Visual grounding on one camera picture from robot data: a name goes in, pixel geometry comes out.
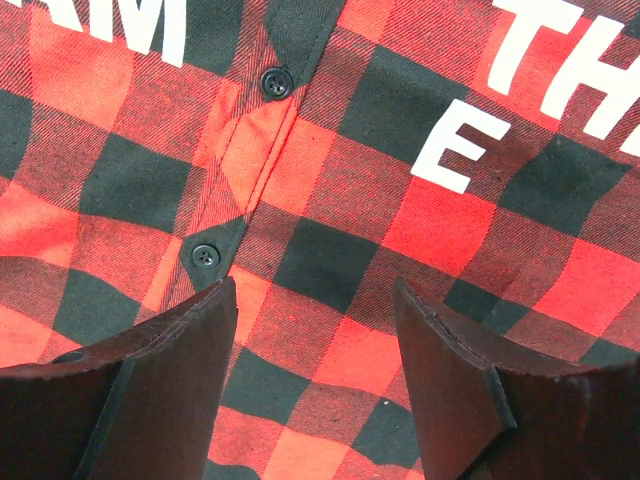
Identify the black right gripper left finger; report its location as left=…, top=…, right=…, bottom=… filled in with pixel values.
left=1, top=278, right=238, bottom=479

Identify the red black plaid shirt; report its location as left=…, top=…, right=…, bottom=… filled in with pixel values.
left=1, top=1, right=639, bottom=479

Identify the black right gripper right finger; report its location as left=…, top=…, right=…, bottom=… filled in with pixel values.
left=393, top=279, right=639, bottom=479

